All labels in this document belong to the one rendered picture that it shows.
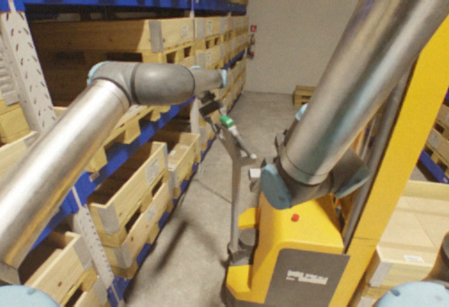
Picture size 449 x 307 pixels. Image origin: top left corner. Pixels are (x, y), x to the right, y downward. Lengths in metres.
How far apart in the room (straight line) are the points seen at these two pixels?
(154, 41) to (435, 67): 1.62
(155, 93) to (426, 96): 0.94
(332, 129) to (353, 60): 0.09
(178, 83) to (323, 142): 0.44
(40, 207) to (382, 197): 1.24
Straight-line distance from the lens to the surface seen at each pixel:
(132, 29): 2.04
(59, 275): 1.40
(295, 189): 0.45
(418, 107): 1.14
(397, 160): 1.22
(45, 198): 0.53
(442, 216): 2.26
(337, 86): 0.33
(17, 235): 0.52
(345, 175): 0.54
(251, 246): 1.91
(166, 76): 0.68
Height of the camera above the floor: 1.89
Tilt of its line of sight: 30 degrees down
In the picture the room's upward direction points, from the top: straight up
